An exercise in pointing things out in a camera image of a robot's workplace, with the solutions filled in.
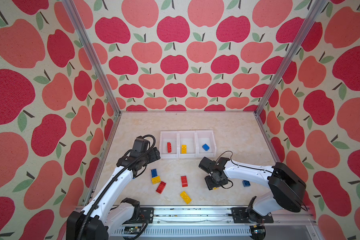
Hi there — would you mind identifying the small red lego brick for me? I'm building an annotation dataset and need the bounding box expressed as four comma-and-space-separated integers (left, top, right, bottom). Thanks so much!
167, 142, 172, 153

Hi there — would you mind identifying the white three-compartment bin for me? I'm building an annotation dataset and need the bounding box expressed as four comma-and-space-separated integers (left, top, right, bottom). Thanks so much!
159, 130, 217, 159

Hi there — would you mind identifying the yellow lego brick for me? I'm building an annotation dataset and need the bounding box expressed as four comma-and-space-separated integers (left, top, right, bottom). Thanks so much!
152, 176, 161, 185
181, 145, 187, 154
180, 191, 192, 205

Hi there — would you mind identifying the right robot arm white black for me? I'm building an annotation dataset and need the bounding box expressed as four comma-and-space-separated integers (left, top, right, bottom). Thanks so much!
199, 157, 307, 223

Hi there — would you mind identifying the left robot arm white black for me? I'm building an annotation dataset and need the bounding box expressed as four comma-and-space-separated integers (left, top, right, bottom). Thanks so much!
66, 147, 160, 240

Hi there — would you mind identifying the small blue lego brick right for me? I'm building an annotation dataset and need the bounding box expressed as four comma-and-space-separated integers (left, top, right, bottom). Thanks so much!
242, 180, 251, 187

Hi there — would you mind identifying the yellow lego brick bottom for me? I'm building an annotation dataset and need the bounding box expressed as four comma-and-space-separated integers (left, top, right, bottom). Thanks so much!
180, 191, 192, 205

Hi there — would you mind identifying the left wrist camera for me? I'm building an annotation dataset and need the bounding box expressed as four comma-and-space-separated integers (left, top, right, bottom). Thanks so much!
130, 136, 150, 158

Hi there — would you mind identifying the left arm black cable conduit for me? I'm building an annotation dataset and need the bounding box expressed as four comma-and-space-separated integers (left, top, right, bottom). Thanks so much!
76, 134, 157, 240

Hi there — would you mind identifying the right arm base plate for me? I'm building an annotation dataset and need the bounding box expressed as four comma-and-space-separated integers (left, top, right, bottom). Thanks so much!
229, 208, 274, 224

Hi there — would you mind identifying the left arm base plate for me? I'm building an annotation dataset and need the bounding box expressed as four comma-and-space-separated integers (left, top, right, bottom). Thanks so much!
123, 208, 154, 225

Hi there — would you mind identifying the aluminium front rail frame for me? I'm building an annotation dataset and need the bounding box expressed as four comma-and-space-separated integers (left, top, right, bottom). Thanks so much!
108, 206, 324, 240

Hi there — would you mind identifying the left aluminium corner post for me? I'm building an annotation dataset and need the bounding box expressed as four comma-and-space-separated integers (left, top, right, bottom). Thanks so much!
61, 0, 122, 116

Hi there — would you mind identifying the aluminium corner post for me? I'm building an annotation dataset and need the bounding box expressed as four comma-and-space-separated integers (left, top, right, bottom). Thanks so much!
61, 0, 122, 116
255, 0, 329, 117

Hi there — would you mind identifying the right aluminium corner post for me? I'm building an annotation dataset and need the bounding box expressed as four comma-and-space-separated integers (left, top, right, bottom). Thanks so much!
255, 0, 329, 117

